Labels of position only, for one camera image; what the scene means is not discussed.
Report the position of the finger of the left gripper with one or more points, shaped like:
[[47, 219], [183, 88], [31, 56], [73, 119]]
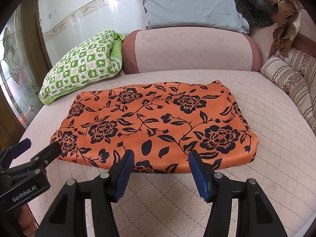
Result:
[[20, 148], [47, 154]]

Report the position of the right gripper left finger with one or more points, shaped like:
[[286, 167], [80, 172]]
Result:
[[67, 214]]

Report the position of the orange black floral garment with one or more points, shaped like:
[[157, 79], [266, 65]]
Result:
[[161, 123]]

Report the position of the person's left hand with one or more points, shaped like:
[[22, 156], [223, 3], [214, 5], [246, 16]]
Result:
[[27, 222]]

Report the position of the stained glass wooden door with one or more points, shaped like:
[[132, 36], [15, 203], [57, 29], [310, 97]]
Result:
[[24, 64]]

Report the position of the green white checkered pillow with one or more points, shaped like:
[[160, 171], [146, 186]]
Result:
[[97, 58]]

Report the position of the striped beige blanket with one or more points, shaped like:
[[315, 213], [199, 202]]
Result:
[[295, 75]]

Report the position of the pink quilted bolster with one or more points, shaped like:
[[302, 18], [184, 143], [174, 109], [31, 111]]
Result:
[[189, 48]]

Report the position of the brown crumpled cloth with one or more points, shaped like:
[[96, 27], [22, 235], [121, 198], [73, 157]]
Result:
[[287, 18]]

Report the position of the dark furry cloth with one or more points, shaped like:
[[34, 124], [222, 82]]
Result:
[[258, 13]]

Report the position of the grey pillow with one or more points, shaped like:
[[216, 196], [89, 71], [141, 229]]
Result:
[[221, 14]]

